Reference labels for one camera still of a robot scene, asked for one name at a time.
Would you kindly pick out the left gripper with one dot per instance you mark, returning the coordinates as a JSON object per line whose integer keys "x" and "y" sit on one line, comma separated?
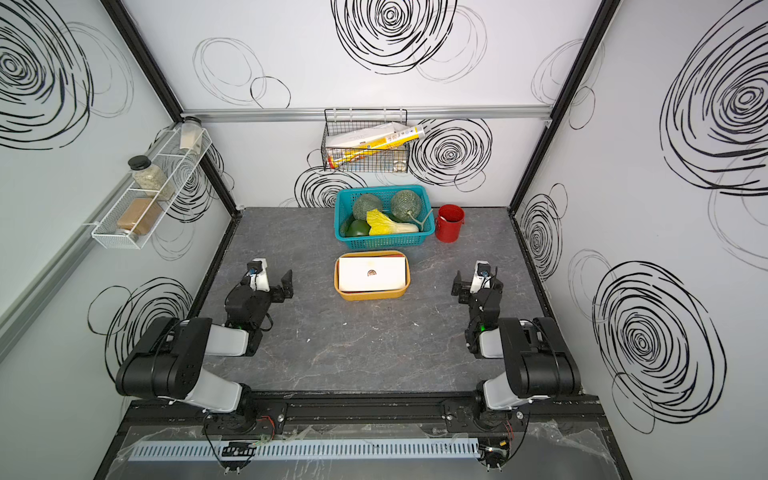
{"x": 277, "y": 296}

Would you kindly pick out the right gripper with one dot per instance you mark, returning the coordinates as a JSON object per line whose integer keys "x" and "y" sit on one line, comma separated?
{"x": 461, "y": 285}

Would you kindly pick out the white envelope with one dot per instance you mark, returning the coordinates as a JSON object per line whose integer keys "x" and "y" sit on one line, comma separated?
{"x": 369, "y": 274}

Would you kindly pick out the yellow storage box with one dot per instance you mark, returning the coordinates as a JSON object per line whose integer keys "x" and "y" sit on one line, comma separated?
{"x": 376, "y": 295}

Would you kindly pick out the red envelope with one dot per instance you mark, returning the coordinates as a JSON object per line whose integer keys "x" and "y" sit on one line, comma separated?
{"x": 373, "y": 254}

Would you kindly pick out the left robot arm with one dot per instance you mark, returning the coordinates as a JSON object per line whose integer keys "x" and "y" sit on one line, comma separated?
{"x": 168, "y": 359}

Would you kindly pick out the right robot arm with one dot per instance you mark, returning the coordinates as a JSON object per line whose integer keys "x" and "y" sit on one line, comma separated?
{"x": 538, "y": 364}

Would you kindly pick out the yellow foil roll box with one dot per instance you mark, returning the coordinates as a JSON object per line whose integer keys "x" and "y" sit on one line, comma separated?
{"x": 375, "y": 145}

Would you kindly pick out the white wrap box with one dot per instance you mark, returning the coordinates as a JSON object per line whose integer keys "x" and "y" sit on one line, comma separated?
{"x": 359, "y": 137}

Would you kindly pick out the red cup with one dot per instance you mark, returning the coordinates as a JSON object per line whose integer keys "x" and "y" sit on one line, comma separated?
{"x": 450, "y": 219}

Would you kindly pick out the right green melon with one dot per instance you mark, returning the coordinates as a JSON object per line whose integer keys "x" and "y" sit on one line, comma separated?
{"x": 406, "y": 205}

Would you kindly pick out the green melon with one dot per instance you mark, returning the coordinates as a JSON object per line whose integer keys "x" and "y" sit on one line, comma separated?
{"x": 406, "y": 205}
{"x": 364, "y": 203}

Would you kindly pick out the green pepper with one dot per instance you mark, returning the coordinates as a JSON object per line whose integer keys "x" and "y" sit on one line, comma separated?
{"x": 357, "y": 228}

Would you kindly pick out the yellow white cabbage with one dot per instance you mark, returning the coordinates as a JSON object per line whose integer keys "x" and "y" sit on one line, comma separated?
{"x": 381, "y": 224}

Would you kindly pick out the teal plastic basket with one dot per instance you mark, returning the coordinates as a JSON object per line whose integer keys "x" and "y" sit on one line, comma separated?
{"x": 344, "y": 210}

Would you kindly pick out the left green melon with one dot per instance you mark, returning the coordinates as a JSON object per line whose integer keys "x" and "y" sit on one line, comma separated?
{"x": 364, "y": 203}

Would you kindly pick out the black lid spice jar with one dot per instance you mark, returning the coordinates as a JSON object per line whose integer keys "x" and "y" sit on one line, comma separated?
{"x": 146, "y": 174}

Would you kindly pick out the clear lid jar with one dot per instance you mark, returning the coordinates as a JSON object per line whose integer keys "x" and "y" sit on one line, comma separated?
{"x": 191, "y": 135}

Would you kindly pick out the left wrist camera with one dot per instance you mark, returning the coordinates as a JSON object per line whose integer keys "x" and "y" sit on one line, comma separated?
{"x": 257, "y": 275}

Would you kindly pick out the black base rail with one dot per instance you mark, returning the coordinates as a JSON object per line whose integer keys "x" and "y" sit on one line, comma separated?
{"x": 283, "y": 413}

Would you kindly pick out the white wire wall shelf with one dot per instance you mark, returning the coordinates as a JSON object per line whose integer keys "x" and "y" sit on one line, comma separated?
{"x": 186, "y": 198}

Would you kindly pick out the black wire wall basket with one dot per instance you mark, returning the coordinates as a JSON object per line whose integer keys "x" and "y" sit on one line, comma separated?
{"x": 338, "y": 120}

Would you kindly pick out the white slotted cable duct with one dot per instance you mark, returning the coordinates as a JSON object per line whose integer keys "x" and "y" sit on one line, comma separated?
{"x": 337, "y": 449}

